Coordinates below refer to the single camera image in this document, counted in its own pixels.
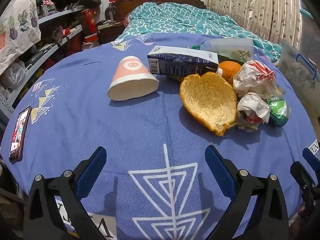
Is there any teal patterned quilt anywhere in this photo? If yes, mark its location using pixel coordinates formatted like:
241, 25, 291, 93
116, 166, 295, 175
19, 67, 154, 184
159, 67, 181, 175
116, 2, 282, 63

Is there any carved wooden headboard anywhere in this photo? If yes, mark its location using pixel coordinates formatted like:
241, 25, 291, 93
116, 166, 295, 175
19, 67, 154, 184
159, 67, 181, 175
105, 0, 206, 21

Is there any beige leaf print curtain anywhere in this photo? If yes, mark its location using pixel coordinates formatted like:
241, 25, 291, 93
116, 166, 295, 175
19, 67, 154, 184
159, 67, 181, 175
207, 0, 303, 50

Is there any round cardboard disc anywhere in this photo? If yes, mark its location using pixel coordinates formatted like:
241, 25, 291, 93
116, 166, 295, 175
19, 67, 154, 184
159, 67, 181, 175
301, 101, 320, 131

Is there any clear plastic bottle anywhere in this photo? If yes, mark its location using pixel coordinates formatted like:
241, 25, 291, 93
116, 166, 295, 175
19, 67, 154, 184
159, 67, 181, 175
190, 38, 254, 64

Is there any white plant print cloth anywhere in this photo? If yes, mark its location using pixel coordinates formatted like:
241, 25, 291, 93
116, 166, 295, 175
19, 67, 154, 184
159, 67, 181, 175
0, 0, 41, 73

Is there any pink white paper cup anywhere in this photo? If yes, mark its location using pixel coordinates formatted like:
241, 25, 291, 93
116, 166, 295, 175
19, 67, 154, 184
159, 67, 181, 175
107, 56, 159, 101

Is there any blue patterned bed sheet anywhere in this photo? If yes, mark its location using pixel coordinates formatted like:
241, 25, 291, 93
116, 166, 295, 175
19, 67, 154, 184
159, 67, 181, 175
1, 33, 317, 239

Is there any smartphone with dark case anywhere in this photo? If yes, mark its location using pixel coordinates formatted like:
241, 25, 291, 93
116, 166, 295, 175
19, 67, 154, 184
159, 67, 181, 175
9, 106, 32, 163

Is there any clear storage box blue handle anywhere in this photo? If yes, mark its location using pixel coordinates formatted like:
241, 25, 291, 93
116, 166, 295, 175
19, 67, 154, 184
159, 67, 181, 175
277, 41, 319, 117

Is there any small crumpled paper wrapper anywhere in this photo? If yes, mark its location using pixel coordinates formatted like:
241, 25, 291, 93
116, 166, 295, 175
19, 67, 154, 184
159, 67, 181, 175
236, 92, 270, 131

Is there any white red wrapper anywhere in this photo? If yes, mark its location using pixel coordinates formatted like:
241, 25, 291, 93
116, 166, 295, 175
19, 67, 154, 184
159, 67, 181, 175
232, 60, 285, 100

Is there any crushed green soda can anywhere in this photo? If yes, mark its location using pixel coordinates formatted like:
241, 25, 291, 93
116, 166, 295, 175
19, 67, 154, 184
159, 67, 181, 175
266, 96, 291, 127

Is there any orange fruit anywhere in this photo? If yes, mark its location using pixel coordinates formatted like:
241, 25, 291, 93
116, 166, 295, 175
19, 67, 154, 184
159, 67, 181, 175
219, 61, 242, 81

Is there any large pomelo peel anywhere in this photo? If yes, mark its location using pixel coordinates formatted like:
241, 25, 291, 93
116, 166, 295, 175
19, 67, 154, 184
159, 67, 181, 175
180, 72, 237, 136

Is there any dark blue milk carton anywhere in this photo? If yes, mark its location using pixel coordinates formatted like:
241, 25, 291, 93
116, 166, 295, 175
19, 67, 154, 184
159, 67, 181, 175
147, 46, 219, 77

